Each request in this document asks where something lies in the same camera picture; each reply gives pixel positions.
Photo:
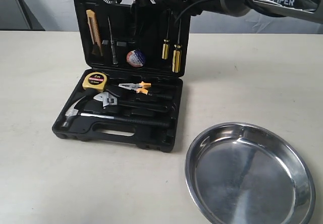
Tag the steel claw hammer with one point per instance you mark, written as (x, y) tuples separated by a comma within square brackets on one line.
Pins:
[(72, 113)]

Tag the grey voltage tester pen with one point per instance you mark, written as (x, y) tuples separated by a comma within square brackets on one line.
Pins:
[(113, 48)]

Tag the electrical tape roll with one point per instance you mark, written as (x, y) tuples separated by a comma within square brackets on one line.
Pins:
[(136, 58)]

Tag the yellow utility knife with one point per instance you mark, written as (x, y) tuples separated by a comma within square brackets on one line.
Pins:
[(94, 30)]

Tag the orange handled pliers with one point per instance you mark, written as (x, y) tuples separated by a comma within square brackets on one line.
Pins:
[(144, 88)]

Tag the large yellow black screwdriver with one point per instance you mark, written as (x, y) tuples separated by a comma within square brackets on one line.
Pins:
[(177, 52)]

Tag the yellow tape measure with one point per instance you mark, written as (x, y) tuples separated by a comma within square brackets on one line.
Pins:
[(95, 80)]

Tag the white backdrop curtain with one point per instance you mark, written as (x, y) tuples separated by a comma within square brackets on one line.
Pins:
[(59, 15)]

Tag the silver black adjustable wrench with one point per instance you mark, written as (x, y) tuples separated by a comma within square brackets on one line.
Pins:
[(108, 99)]

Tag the round stainless steel tray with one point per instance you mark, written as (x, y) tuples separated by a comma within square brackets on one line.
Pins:
[(242, 173)]

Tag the small yellow black screwdriver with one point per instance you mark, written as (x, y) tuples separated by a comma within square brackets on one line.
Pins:
[(166, 44)]

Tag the black plastic tool case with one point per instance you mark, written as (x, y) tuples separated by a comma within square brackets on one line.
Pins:
[(131, 93)]

